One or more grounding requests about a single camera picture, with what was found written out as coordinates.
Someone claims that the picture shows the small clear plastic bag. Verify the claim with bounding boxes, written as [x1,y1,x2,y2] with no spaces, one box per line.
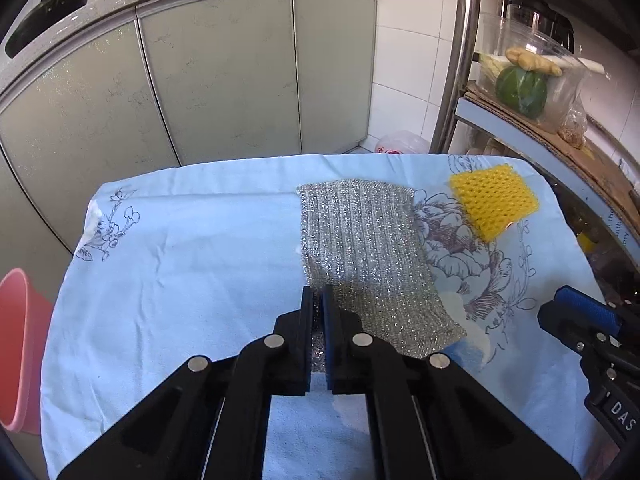
[557,105,589,149]

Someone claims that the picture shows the black kitchen appliance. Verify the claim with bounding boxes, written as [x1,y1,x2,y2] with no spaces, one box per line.
[500,0,577,56]

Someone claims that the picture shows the yellow mesh sponge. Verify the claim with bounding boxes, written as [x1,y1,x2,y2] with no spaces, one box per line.
[448,167,541,242]

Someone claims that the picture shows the brown cardboard sheet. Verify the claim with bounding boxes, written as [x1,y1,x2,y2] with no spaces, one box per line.
[465,80,640,187]

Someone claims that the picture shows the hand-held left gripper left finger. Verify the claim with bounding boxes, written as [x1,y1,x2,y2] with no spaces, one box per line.
[57,286,316,480]

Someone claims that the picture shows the light blue floral cloth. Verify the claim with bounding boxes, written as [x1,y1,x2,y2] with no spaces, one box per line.
[40,152,608,480]

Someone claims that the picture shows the pale leafy vegetable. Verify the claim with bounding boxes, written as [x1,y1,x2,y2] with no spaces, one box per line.
[479,54,511,84]

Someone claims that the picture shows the ginger root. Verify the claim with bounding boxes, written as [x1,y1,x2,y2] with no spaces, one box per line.
[505,47,564,77]

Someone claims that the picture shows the silver mesh scouring cloth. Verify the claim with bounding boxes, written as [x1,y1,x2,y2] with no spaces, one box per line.
[296,177,468,376]

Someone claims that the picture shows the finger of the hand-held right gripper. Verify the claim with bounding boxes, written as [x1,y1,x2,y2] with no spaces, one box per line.
[537,301,622,382]
[552,285,627,334]

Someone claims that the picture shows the white plastic bag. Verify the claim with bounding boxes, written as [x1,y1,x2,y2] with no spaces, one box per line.
[375,130,431,156]

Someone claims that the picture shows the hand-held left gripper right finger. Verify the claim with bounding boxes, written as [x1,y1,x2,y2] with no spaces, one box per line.
[322,285,582,480]

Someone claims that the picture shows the shiny metal pole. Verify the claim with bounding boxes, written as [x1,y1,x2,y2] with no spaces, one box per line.
[430,0,484,156]

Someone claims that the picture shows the clear plastic container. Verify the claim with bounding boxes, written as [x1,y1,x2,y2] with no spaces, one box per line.
[475,12,592,134]

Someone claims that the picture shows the blue grey shelf board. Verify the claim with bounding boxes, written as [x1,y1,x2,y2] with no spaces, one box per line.
[454,97,640,252]

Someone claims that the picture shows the green squash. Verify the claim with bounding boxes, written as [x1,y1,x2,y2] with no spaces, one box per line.
[495,65,549,121]

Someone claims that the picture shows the pale green cabinet door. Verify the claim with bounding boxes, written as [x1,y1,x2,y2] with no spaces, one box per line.
[137,0,304,167]
[0,152,76,281]
[292,0,379,154]
[0,20,182,254]

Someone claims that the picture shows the black wok with wooden handle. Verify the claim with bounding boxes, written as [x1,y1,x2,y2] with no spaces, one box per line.
[4,0,92,59]

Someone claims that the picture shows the pink plastic basin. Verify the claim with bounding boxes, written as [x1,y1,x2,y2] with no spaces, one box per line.
[0,267,54,436]

